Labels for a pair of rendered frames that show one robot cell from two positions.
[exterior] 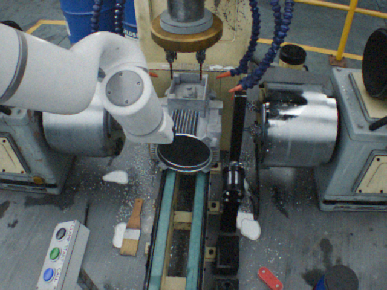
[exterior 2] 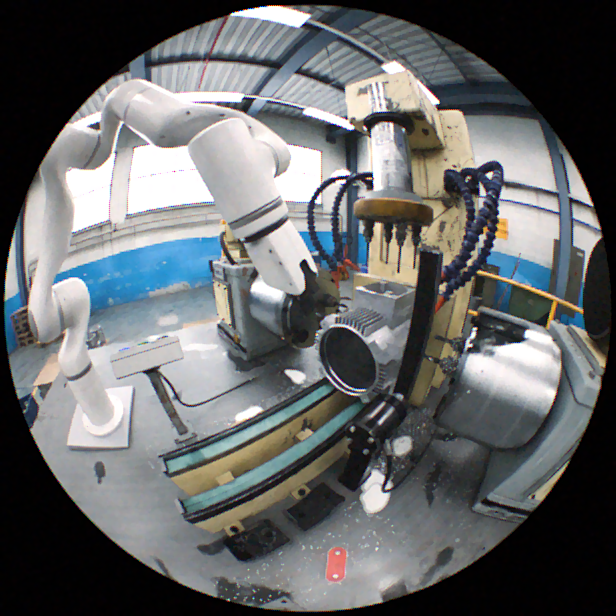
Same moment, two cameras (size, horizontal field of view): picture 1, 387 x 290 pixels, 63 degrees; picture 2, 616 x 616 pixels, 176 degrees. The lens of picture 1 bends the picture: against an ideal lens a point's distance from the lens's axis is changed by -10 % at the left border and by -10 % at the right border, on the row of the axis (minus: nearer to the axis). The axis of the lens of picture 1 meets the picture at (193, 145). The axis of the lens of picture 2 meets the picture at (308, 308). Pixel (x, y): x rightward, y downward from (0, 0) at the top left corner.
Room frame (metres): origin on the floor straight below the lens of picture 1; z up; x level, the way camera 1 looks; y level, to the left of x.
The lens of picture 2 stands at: (0.32, -0.15, 1.26)
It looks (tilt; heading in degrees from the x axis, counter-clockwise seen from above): 20 degrees down; 42
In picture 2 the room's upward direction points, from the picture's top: straight up
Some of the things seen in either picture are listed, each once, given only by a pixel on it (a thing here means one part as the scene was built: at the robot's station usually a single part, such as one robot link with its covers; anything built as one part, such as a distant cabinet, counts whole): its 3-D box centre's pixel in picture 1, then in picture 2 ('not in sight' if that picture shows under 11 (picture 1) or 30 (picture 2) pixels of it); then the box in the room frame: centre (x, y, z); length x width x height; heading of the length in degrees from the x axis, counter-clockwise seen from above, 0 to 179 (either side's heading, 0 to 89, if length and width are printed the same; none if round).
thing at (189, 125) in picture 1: (187, 128); (372, 345); (0.73, 0.02, 1.02); 0.20 x 0.19 x 0.19; 173
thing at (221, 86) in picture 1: (193, 103); (398, 336); (0.89, 0.00, 0.97); 0.30 x 0.11 x 0.34; 84
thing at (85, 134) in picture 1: (74, 115); (285, 299); (0.77, 0.37, 1.04); 0.37 x 0.25 x 0.25; 84
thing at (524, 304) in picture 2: not in sight; (530, 310); (4.87, -1.98, 0.43); 1.20 x 0.94 x 0.85; 76
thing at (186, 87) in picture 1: (188, 95); (386, 303); (0.76, 0.01, 1.11); 0.12 x 0.11 x 0.07; 173
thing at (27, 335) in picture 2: not in sight; (29, 323); (-3.71, 5.88, 0.45); 1.26 x 0.86 x 0.89; 164
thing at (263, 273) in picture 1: (269, 280); (336, 564); (0.33, -0.20, 0.81); 0.09 x 0.03 x 0.02; 36
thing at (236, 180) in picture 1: (243, 154); (423, 407); (0.70, -0.16, 0.92); 0.45 x 0.13 x 0.24; 174
